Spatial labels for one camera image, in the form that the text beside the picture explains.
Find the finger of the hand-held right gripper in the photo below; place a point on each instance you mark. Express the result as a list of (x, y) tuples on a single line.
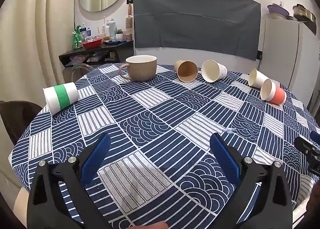
[(316, 139), (303, 145)]

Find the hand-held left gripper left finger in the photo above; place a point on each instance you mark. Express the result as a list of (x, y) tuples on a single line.
[(98, 154)]

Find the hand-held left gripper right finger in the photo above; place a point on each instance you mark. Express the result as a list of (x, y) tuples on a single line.
[(225, 156)]

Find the orange and white paper cup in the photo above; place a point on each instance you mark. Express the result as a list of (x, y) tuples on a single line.
[(273, 92)]

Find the white cup with green band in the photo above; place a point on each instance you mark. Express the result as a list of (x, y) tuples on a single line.
[(61, 96)]

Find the white cup with yellow rim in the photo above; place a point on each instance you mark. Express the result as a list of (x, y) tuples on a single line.
[(258, 78)]

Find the brown paper cup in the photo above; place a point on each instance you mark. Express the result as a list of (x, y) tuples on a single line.
[(186, 71)]

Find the person's left hand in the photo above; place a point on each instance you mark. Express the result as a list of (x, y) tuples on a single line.
[(152, 226)]

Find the clear plastic scrap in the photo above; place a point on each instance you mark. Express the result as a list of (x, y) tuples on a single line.
[(228, 130)]

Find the blue white patterned tablecloth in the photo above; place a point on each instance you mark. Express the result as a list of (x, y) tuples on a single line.
[(155, 119)]

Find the transparent chair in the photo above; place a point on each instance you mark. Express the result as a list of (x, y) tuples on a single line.
[(81, 70)]

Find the brown chair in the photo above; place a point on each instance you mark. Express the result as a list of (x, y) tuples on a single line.
[(17, 116)]

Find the white refrigerator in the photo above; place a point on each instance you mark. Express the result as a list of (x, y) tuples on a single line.
[(282, 51)]

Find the beige ceramic mug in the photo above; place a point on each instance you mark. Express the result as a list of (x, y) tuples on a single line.
[(141, 68)]

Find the dark side table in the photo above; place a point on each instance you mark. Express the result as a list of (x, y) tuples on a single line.
[(100, 53)]

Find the red bowl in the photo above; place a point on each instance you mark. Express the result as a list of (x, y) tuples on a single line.
[(92, 43)]

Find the blue plate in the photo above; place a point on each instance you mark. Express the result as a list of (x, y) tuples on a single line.
[(111, 42)]

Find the green plastic bottle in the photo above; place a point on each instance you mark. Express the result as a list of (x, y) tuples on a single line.
[(77, 38)]

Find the pink jar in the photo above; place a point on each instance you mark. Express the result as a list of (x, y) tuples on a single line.
[(127, 37)]

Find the small potted plant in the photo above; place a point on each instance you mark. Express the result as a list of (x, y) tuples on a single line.
[(119, 35)]

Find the metal cooking pot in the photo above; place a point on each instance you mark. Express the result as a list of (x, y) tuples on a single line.
[(303, 13)]

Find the white lotion bottle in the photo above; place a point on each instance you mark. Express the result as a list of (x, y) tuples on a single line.
[(112, 28)]

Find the beige curtain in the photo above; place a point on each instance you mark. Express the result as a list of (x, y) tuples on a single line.
[(30, 44)]

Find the purple bowl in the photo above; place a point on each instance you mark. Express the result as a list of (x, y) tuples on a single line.
[(277, 9)]

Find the grey cloth cover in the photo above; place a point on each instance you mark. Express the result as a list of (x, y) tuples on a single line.
[(195, 24)]

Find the wooden hairbrush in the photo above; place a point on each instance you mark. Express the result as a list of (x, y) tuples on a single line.
[(129, 20)]

